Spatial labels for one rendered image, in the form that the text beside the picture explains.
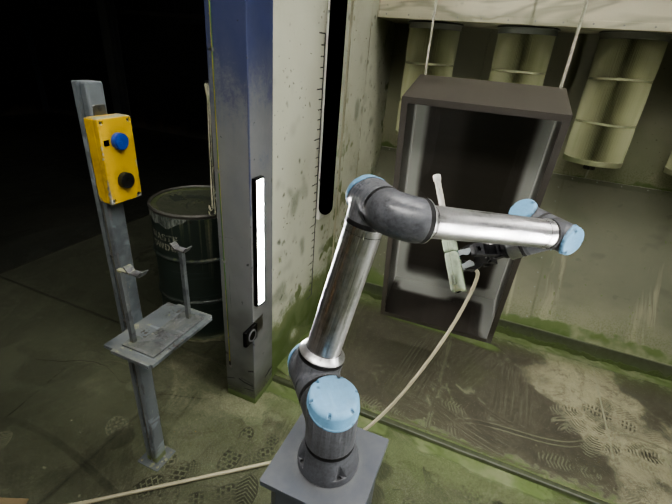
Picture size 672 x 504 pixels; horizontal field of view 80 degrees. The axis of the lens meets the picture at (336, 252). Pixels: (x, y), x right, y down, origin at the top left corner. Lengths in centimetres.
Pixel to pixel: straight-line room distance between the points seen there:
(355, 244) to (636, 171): 258
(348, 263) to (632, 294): 246
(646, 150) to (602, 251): 70
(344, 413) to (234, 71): 124
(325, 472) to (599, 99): 245
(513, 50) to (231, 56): 176
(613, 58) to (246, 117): 208
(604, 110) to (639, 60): 28
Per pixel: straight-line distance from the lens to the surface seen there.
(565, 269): 320
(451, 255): 157
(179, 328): 165
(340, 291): 115
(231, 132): 172
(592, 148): 294
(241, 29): 165
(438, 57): 293
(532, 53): 287
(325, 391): 121
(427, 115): 206
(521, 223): 120
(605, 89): 290
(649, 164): 340
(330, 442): 123
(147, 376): 191
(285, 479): 136
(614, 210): 336
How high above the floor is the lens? 177
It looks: 27 degrees down
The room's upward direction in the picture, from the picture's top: 5 degrees clockwise
